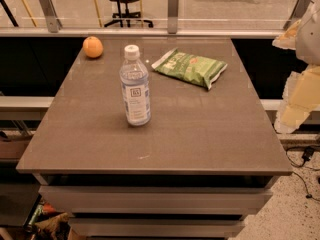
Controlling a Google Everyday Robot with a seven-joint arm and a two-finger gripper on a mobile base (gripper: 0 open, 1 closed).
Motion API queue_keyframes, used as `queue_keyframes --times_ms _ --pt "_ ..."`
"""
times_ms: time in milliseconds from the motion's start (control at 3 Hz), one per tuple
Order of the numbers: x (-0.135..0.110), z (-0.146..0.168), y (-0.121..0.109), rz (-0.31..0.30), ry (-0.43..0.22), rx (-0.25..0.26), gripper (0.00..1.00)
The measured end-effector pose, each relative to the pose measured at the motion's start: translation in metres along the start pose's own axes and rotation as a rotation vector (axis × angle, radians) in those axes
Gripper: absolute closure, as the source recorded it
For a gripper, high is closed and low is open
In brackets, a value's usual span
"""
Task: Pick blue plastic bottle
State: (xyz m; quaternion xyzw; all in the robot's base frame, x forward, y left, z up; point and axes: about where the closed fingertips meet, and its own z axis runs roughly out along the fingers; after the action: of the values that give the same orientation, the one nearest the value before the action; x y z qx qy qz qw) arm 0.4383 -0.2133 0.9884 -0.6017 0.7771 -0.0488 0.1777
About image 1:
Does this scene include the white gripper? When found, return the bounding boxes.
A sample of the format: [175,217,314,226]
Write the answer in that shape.
[272,3,320,134]

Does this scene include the blue plastic water bottle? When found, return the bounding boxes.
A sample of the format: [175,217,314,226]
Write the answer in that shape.
[119,45,151,126]

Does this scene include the green chip bag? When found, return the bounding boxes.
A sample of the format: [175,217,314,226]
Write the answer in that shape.
[151,48,228,90]

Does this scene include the orange fruit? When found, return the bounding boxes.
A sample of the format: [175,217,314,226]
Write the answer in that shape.
[83,36,103,58]

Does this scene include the grey drawer cabinet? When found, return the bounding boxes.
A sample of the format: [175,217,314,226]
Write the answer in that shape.
[32,173,281,240]

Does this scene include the right metal railing post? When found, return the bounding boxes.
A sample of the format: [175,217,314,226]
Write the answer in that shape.
[283,0,312,30]

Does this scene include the metal railing post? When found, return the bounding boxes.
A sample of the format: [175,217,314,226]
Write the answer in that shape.
[167,0,179,34]
[283,0,312,30]
[39,0,62,33]

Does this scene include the black power cable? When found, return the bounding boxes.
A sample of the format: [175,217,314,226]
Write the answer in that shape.
[285,145,320,202]

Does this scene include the middle metal railing post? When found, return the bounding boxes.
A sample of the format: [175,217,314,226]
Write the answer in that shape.
[167,0,179,34]

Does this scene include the left metal railing post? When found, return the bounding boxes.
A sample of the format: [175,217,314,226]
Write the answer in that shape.
[39,0,62,33]

